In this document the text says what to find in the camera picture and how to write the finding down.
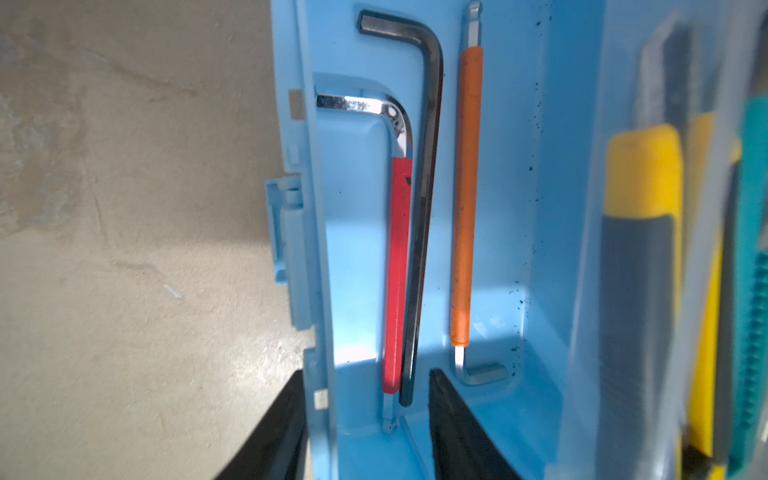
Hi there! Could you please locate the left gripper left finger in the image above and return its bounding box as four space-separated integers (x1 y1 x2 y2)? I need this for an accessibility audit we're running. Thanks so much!
216 369 308 480

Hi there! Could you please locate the orange handled hex key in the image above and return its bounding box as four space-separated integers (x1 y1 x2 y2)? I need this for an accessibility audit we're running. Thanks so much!
450 1 508 386

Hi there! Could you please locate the long black hex key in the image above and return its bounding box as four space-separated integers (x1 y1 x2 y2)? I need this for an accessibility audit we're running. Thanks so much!
358 9 444 408

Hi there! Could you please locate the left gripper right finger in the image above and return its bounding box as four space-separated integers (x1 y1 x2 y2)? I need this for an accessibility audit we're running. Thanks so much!
428 368 521 480

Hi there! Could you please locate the yellow black utility knife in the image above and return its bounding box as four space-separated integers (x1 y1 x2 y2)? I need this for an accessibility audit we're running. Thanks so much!
595 14 742 479

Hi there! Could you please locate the teal utility knife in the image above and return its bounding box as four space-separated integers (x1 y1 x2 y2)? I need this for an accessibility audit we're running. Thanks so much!
729 95 767 479

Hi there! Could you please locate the light blue plastic toolbox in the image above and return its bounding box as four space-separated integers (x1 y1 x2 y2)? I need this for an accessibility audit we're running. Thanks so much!
266 1 767 479

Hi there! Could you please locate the red handled hex key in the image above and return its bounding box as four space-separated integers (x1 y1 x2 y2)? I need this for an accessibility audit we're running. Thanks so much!
316 93 413 434

